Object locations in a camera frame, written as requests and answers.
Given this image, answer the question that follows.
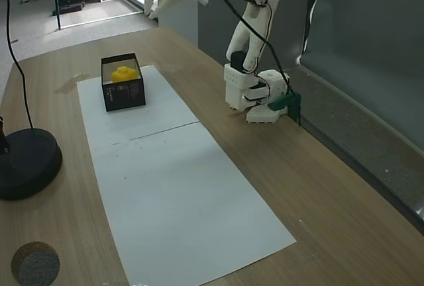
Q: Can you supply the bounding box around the yellow square block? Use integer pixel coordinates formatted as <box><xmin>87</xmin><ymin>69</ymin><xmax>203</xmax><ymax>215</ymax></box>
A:
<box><xmin>111</xmin><ymin>65</ymin><xmax>138</xmax><ymax>84</ymax></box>

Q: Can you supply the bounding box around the dark brown open box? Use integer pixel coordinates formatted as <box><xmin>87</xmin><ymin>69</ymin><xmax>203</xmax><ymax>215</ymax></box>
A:
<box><xmin>100</xmin><ymin>52</ymin><xmax>147</xmax><ymax>113</ymax></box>

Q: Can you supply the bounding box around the black case on floor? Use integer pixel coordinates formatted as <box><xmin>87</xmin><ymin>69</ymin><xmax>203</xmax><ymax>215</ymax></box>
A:
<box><xmin>52</xmin><ymin>0</ymin><xmax>86</xmax><ymax>16</ymax></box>

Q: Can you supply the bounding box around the small white paper sheet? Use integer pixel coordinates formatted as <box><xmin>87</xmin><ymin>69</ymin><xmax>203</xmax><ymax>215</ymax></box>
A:
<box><xmin>77</xmin><ymin>64</ymin><xmax>200</xmax><ymax>142</ymax></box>

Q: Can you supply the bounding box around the green table clamp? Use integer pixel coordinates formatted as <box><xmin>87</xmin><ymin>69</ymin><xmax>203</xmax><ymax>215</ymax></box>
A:
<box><xmin>268</xmin><ymin>90</ymin><xmax>303</xmax><ymax>125</ymax></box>

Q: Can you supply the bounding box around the grey desk partition panel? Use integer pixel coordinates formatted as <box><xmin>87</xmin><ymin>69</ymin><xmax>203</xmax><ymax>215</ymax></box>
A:
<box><xmin>296</xmin><ymin>0</ymin><xmax>424</xmax><ymax>226</ymax></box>

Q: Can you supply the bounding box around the large white paper sheet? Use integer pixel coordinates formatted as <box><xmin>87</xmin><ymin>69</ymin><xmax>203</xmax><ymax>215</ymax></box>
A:
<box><xmin>91</xmin><ymin>121</ymin><xmax>297</xmax><ymax>286</ymax></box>

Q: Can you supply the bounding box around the black round stand base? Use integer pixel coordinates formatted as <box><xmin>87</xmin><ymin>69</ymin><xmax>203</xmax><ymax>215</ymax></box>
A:
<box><xmin>0</xmin><ymin>117</ymin><xmax>64</xmax><ymax>201</ymax></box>

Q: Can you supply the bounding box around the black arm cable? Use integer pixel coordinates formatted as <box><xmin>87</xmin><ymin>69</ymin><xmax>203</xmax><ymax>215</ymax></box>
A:
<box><xmin>201</xmin><ymin>0</ymin><xmax>294</xmax><ymax>97</ymax></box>

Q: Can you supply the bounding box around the black stand cable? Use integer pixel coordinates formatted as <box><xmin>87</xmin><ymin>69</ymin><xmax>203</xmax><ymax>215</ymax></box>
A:
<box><xmin>4</xmin><ymin>0</ymin><xmax>34</xmax><ymax>131</ymax></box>

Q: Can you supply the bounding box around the round table cable grommet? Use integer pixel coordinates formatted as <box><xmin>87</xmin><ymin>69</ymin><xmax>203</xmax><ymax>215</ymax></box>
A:
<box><xmin>11</xmin><ymin>241</ymin><xmax>62</xmax><ymax>286</ymax></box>

